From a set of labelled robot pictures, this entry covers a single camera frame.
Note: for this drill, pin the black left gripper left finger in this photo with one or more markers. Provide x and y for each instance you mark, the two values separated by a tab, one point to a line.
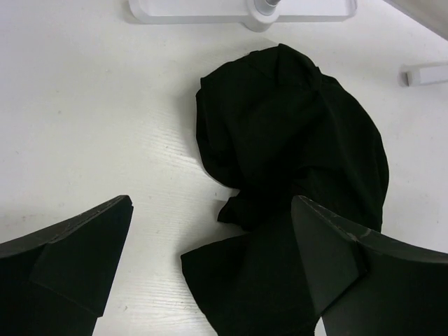
57	280

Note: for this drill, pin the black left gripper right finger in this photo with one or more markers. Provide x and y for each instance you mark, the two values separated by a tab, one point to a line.
362	282

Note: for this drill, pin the black trousers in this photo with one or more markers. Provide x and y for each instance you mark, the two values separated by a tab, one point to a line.
272	126

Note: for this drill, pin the white clothes rack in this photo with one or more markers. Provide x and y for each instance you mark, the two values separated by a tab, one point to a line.
259	16

